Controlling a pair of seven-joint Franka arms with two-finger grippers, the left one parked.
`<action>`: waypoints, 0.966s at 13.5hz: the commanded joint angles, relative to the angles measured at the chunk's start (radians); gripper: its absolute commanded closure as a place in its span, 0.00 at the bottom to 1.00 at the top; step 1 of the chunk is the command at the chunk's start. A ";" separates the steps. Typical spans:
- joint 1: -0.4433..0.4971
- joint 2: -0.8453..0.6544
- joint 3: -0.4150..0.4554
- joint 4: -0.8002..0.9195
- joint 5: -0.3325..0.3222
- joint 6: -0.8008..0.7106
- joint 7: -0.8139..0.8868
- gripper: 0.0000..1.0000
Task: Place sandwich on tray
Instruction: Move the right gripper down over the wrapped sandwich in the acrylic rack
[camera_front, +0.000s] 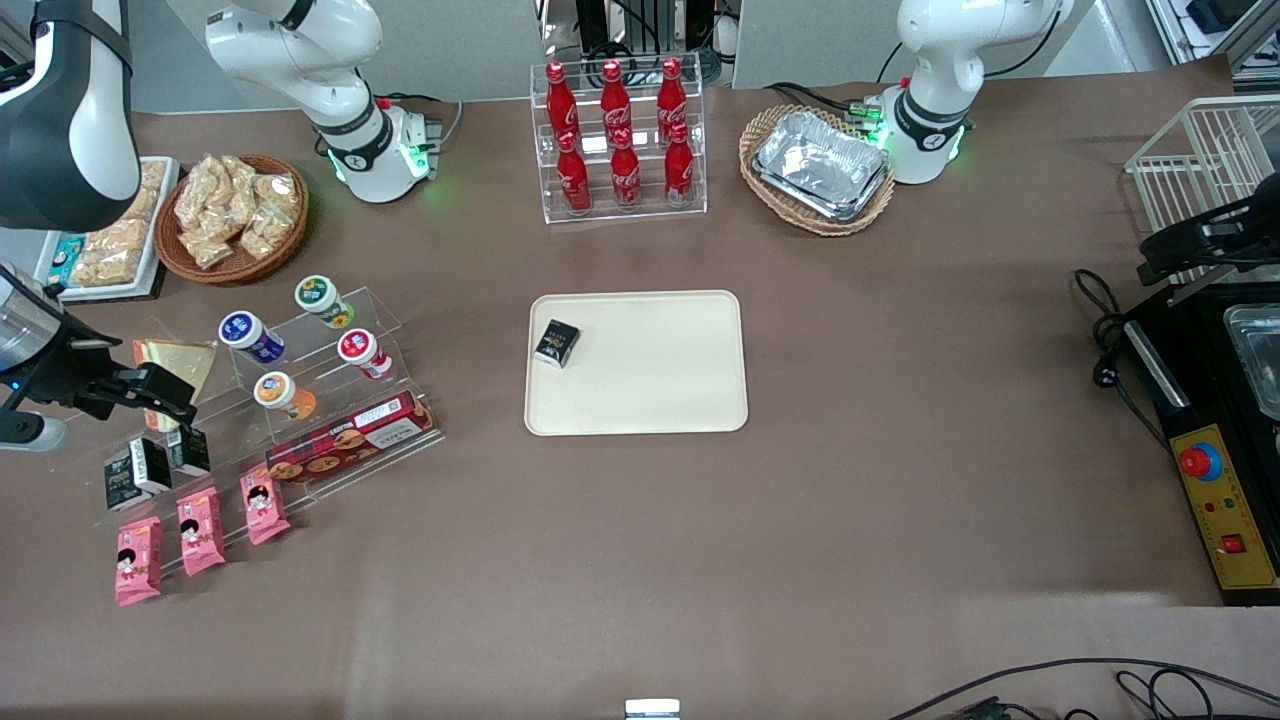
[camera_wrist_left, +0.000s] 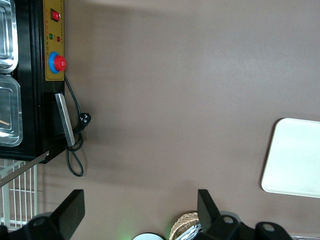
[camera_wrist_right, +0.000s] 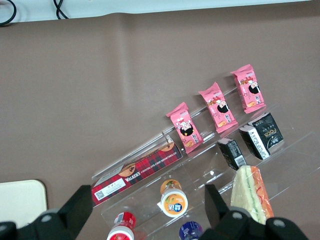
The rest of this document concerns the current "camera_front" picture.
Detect clear bag of crackers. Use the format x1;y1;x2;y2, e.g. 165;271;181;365
175;155;229;236
238;215;287;263
180;226;237;271
252;170;301;229

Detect pink cartoon snack pack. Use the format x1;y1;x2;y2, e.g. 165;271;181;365
114;516;164;607
176;487;227;577
240;464;292;546

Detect red cola bottle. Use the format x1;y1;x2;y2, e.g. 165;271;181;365
656;57;689;136
545;62;579;141
664;122;696;206
610;128;643;209
556;130;593;214
600;60;633;141

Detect clear acrylic bottle rack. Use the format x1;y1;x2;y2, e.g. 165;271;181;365
530;55;709;225

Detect looped black cable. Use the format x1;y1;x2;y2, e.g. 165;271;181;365
1115;668;1217;720

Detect cream plastic serving tray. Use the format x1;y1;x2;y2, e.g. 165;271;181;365
524;290;750;438

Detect white wire rack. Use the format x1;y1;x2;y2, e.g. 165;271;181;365
1125;95;1280;291

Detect white rectangular bin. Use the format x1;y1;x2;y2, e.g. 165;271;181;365
35;157;181;303

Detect clear container in machine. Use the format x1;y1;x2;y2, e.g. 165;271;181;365
1222;305;1280;421

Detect wrapped peanut brittle pack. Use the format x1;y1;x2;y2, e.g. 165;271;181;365
70;218;153;289
135;160;169;221

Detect red cap candy bottle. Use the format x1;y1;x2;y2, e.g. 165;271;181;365
336;328;395;381

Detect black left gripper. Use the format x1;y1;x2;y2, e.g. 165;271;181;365
1140;175;1280;286

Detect clear acrylic stepped shelf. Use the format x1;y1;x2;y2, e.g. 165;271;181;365
43;286;447;579

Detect black snack box gold print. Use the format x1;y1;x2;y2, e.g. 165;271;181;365
165;424;212;477
103;437;173;512
533;319;582;369

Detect light tan wicker basket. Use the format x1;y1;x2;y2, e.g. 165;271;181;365
739;104;897;237

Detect blue cap candy bottle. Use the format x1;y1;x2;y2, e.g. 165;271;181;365
218;310;288;366

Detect triangle sandwich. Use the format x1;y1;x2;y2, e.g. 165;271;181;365
133;338;217;433

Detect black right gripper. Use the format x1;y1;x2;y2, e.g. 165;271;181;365
18;330;199;428

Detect teal snack packet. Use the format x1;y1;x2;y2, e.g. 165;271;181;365
48;235;87;291

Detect long black cable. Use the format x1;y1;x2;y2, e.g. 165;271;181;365
885;657;1280;720

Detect grey connector box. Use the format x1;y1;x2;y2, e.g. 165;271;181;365
400;105;447;181

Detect orange cap candy bottle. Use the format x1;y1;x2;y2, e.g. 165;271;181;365
252;371;318;421

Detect red plaid shortbread box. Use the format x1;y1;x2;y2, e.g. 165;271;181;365
264;391;438;486

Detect aluminium foil tray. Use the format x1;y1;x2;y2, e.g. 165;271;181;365
752;110;891;222

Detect dark brown wicker basket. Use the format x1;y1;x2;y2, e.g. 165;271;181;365
153;153;310;286

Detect green cap candy bottle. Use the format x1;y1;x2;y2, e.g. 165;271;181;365
294;274;355;331

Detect black sealing machine yellow panel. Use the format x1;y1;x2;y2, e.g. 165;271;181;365
1120;285;1280;608

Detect black power cable with plug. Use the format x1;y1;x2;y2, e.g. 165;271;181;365
1075;268;1173;451

